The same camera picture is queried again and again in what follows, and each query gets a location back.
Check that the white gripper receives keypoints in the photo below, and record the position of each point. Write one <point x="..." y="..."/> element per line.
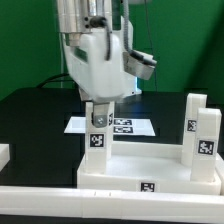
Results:
<point x="101" y="67"/>

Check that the white front rail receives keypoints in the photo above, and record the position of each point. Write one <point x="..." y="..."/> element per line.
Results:
<point x="111" y="204"/>

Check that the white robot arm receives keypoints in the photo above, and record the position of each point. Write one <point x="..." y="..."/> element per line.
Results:
<point x="76" y="17"/>

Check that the white desk tabletop tray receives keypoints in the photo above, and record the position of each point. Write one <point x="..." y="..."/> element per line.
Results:
<point x="148" y="167"/>

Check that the white sheet with markers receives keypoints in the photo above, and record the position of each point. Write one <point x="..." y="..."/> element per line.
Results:
<point x="122" y="126"/>

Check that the white left side block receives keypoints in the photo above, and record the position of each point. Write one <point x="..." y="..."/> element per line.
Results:
<point x="4" y="155"/>

